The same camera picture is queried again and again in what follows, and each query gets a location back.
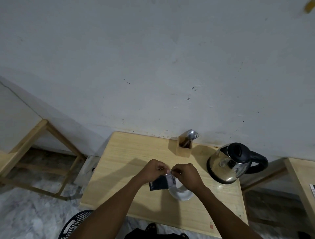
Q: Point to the white paper card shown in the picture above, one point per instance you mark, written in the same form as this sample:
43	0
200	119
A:
312	190

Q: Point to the person's right forearm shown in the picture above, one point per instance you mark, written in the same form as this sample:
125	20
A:
226	216

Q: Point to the person's right fingers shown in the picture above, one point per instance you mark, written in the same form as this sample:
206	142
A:
176	171

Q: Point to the metal fork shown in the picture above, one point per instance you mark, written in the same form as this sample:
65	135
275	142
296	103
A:
196	136

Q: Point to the stainless steel electric kettle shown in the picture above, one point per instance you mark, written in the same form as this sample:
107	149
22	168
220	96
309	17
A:
230	165

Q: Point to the person's right hand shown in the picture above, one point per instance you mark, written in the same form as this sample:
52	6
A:
189	176

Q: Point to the wooden cutlery holder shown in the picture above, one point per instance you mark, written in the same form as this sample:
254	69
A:
179	149

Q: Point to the wooden side table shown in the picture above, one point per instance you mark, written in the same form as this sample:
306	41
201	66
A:
299	182
37	157

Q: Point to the person's left fingers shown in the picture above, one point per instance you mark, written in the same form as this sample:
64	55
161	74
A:
163	168

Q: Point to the person's left hand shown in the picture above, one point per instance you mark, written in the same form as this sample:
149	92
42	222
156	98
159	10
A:
150	171

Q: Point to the white ceramic cup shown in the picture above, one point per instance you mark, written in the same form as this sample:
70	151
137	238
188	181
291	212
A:
179	194

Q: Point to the black plastic mesh basket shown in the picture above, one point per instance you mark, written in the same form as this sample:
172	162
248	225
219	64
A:
73	222

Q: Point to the person's left forearm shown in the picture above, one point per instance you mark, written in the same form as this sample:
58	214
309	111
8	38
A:
115	211

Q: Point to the black bag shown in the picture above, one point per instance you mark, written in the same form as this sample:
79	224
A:
152	232

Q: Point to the black sachet packet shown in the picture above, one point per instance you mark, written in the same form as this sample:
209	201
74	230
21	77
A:
161	183

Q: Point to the yellow object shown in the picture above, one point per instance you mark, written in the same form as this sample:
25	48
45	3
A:
309	6

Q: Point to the metal spoon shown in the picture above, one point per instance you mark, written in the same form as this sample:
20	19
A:
190	135

